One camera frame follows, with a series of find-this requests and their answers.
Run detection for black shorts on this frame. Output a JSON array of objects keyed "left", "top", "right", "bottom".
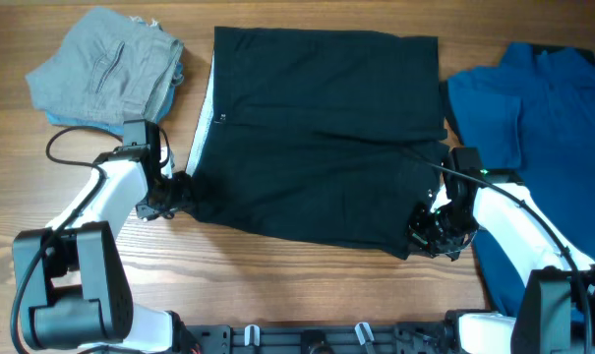
[{"left": 190, "top": 27, "right": 448, "bottom": 259}]

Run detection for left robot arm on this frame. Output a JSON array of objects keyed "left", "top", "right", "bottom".
[{"left": 9, "top": 120, "right": 202, "bottom": 353}]

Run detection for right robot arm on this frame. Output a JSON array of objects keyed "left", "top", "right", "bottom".
[{"left": 406, "top": 147, "right": 595, "bottom": 353}]

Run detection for blue folded denim shorts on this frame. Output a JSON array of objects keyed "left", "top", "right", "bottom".
[{"left": 45, "top": 62, "right": 184, "bottom": 136}]

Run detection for grey folded shorts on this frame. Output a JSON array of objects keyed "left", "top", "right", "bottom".
[{"left": 26, "top": 7, "right": 184, "bottom": 124}]

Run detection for blue polo shirt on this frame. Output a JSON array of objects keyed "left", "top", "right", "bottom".
[{"left": 439, "top": 41, "right": 595, "bottom": 325}]

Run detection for right black cable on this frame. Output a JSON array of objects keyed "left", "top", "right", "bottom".
[{"left": 399, "top": 146, "right": 595, "bottom": 354}]

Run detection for black cable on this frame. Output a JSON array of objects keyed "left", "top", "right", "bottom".
[
  {"left": 9, "top": 125, "right": 126, "bottom": 354},
  {"left": 399, "top": 146, "right": 595, "bottom": 354}
]

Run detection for left black cable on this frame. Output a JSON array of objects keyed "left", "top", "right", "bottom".
[{"left": 9, "top": 125, "right": 126, "bottom": 354}]

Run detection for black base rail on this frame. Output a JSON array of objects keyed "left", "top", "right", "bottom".
[{"left": 187, "top": 322, "right": 460, "bottom": 354}]

